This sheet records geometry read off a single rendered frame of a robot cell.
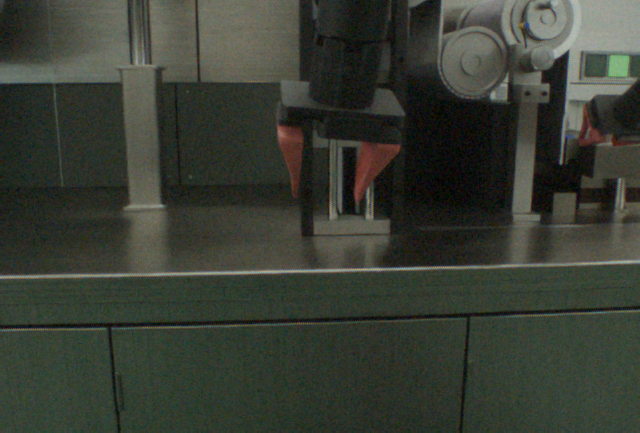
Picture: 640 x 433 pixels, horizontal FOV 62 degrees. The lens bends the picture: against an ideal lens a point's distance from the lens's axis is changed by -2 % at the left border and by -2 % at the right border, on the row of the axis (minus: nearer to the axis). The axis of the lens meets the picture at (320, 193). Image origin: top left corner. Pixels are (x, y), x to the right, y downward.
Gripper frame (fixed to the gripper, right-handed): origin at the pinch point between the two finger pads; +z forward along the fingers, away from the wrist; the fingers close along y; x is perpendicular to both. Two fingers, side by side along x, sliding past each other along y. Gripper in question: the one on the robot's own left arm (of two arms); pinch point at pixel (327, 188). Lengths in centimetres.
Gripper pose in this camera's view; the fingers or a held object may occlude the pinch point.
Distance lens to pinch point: 51.3
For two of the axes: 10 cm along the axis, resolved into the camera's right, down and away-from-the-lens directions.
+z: -1.2, 8.6, 4.9
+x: 0.9, 5.0, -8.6
